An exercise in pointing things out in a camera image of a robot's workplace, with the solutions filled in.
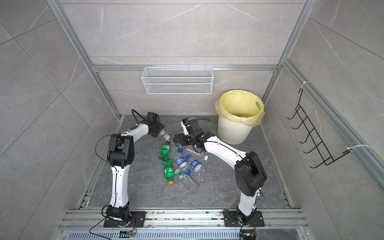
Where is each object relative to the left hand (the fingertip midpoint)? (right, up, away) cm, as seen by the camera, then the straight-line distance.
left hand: (161, 124), depth 109 cm
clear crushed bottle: (+22, -18, -13) cm, 32 cm away
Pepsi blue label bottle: (+25, -25, -21) cm, 41 cm away
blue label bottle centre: (+17, -23, -21) cm, 35 cm away
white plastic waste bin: (+48, -6, -17) cm, 52 cm away
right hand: (+16, -8, -22) cm, 28 cm away
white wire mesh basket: (+13, +30, -8) cm, 34 cm away
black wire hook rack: (+81, -11, -44) cm, 93 cm away
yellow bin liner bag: (+57, +12, -9) cm, 59 cm away
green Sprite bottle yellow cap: (+10, -27, -25) cm, 39 cm away
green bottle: (+6, -18, -13) cm, 23 cm away
